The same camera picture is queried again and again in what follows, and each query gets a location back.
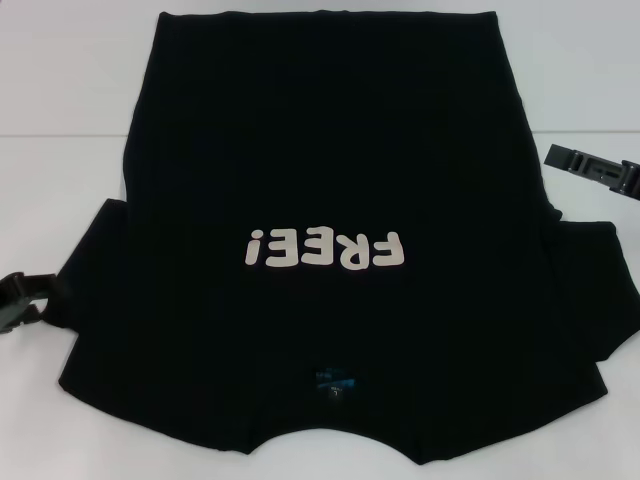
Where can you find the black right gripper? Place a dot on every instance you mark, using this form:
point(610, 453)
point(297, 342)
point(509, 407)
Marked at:
point(631, 180)

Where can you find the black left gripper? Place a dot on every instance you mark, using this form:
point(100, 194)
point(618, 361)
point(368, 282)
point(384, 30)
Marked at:
point(10, 307)

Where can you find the black shirt with FREE print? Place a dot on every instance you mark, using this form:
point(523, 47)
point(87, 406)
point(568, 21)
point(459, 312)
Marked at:
point(320, 150)

